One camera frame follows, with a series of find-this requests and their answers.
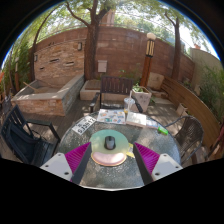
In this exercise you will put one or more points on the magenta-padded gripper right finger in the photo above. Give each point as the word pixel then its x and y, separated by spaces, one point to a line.
pixel 148 158

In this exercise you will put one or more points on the dark wall lamp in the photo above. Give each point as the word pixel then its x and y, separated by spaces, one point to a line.
pixel 35 57
pixel 79 46

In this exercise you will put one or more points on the colourful sticker sheet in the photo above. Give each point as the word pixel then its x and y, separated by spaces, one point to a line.
pixel 111 116

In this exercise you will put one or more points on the dark wicker garden chair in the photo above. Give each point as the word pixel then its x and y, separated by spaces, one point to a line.
pixel 190 133

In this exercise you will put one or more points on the thick white open book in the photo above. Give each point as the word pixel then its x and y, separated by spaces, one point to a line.
pixel 136 119

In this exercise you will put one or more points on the grey wall box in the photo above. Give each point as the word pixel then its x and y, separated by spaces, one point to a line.
pixel 102 66

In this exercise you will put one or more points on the beige square stone slab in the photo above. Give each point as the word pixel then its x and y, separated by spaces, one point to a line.
pixel 156 81

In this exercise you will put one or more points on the wooden garden lamp post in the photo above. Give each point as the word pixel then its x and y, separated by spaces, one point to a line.
pixel 147 60

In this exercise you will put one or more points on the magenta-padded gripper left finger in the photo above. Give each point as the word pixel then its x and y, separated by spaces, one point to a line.
pixel 77 157

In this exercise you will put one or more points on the curved wooden bench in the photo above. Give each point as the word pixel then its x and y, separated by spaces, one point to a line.
pixel 190 103

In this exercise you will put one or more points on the raised stone garden bed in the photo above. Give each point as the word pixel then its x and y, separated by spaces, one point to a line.
pixel 40 101

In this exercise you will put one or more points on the white square planter box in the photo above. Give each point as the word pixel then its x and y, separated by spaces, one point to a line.
pixel 142 98

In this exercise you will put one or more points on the thin tree trunk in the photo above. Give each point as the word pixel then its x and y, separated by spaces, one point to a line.
pixel 176 50

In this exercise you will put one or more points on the dark wooden slatted chair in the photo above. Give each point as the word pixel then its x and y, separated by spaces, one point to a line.
pixel 115 86

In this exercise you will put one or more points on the dark grey computer mouse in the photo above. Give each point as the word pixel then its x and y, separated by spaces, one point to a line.
pixel 110 142

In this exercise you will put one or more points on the green pink round mouse pad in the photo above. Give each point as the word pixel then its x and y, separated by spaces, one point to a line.
pixel 100 140

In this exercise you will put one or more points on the white licence plate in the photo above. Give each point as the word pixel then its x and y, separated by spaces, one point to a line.
pixel 84 125

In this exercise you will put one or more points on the large tree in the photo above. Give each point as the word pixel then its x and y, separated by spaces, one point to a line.
pixel 90 50

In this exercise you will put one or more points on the black slatted garden chair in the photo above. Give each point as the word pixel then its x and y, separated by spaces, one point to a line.
pixel 20 140

